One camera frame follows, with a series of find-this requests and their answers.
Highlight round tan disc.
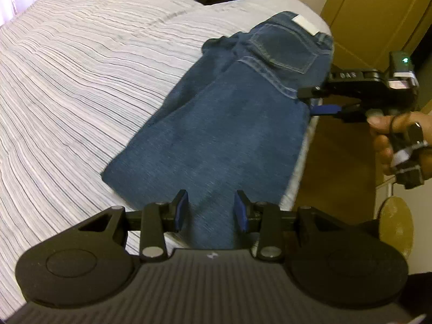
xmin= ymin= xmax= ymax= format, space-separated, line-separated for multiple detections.
xmin=376 ymin=196 xmax=414 ymax=264

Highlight wooden wardrobe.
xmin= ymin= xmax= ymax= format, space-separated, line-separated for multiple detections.
xmin=319 ymin=0 xmax=432 ymax=75

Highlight white striped bedspread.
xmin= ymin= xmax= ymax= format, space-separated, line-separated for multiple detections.
xmin=0 ymin=0 xmax=333 ymax=314

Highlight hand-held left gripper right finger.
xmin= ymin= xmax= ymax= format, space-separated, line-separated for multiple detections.
xmin=234 ymin=189 xmax=335 ymax=262

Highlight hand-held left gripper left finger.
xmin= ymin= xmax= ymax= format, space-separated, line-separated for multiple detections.
xmin=77 ymin=189 xmax=190 ymax=262

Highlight person's right hand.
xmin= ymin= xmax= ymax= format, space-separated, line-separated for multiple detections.
xmin=367 ymin=111 xmax=432 ymax=177

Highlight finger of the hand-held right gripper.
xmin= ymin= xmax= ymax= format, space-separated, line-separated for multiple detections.
xmin=297 ymin=86 xmax=333 ymax=101
xmin=311 ymin=104 xmax=368 ymax=124

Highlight blue denim jeans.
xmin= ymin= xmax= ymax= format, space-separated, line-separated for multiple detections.
xmin=100 ymin=11 xmax=335 ymax=250

